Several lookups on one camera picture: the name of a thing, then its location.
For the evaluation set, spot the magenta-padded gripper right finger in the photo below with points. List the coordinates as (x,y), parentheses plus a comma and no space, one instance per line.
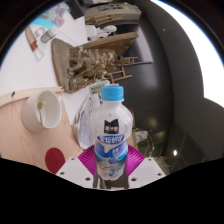
(146,170)

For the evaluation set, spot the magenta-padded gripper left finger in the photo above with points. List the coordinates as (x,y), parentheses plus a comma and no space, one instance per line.
(75,170)

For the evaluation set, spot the white blue-capped drink bottle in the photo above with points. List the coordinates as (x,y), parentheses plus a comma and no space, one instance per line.
(111,133)

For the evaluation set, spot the flat round red coaster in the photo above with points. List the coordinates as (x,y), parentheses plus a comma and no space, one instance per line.
(55,160)

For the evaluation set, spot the grey printed newspaper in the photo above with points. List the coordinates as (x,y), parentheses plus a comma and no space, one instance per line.
(85,123)

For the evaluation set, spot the white ceramic cup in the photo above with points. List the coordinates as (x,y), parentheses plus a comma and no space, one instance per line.
(31,113)

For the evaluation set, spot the green-labelled spray bottle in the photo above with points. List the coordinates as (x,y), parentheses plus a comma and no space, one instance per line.
(95,89)

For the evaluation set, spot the short wooden easel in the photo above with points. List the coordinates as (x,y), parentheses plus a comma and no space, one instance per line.
(121,71)

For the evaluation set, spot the long ceiling light strip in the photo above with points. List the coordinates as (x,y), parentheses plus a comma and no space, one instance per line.
(206,50)

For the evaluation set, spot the small grey paint jar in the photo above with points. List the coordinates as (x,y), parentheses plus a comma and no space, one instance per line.
(49,34)

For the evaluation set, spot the white plaster bust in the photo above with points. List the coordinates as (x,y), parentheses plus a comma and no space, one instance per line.
(100,34)
(110,29)

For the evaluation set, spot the beige cabinet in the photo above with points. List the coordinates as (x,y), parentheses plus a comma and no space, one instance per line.
(113,11)

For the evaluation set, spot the black wall screen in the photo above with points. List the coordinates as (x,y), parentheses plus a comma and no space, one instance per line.
(141,46)

